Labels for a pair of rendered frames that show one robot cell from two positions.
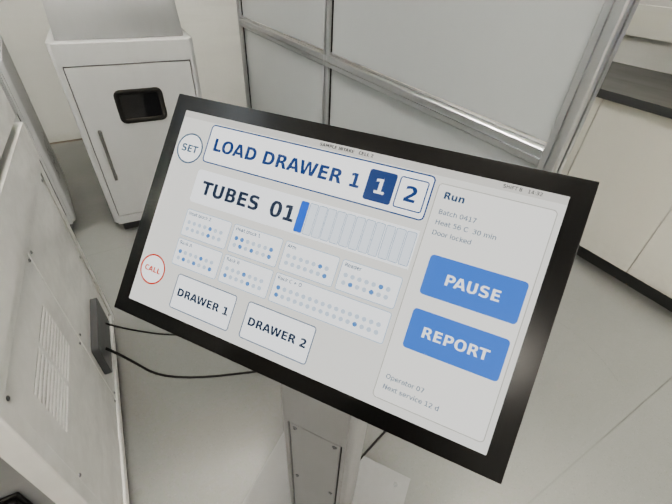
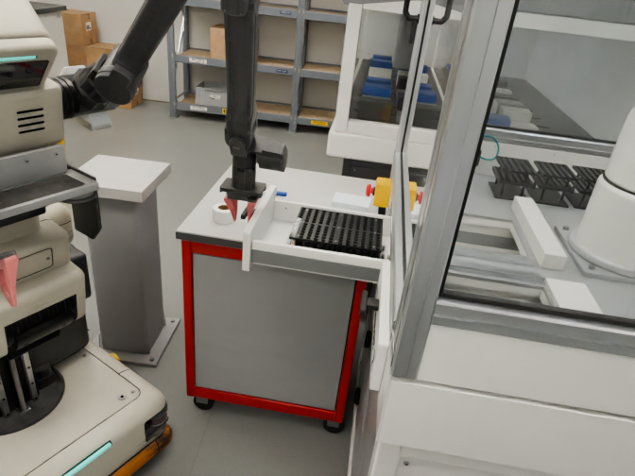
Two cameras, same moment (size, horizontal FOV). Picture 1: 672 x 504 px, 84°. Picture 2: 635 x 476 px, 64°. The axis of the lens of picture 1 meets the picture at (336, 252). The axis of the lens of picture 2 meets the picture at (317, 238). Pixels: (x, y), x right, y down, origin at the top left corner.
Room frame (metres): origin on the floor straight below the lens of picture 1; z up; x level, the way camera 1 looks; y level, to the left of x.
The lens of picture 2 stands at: (0.49, -0.05, 1.48)
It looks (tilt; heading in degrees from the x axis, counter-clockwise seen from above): 29 degrees down; 124
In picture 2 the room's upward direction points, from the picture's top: 6 degrees clockwise
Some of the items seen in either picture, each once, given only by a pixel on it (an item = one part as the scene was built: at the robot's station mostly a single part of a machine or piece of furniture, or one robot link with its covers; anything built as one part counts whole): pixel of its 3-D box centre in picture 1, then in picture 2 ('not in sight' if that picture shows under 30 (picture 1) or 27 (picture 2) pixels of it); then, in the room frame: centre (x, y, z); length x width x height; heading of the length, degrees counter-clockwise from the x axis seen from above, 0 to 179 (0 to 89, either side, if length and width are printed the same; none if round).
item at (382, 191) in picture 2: not in sight; (381, 192); (-0.18, 1.25, 0.88); 0.07 x 0.05 x 0.07; 120
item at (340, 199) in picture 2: not in sight; (351, 201); (-0.33, 1.33, 0.77); 0.13 x 0.09 x 0.02; 26
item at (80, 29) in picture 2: not in sight; (94, 59); (-4.38, 2.83, 0.42); 0.85 x 0.33 x 0.84; 33
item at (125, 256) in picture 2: not in sight; (127, 263); (-1.04, 0.90, 0.38); 0.30 x 0.30 x 0.76; 33
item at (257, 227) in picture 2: not in sight; (260, 225); (-0.28, 0.82, 0.87); 0.29 x 0.02 x 0.11; 120
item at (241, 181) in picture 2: not in sight; (243, 178); (-0.30, 0.77, 1.01); 0.10 x 0.07 x 0.07; 30
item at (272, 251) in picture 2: not in sight; (340, 240); (-0.10, 0.92, 0.86); 0.40 x 0.26 x 0.06; 30
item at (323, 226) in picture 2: not in sight; (336, 238); (-0.11, 0.91, 0.87); 0.22 x 0.18 x 0.06; 30
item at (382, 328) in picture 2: not in sight; (381, 318); (0.15, 0.70, 0.87); 0.29 x 0.02 x 0.11; 120
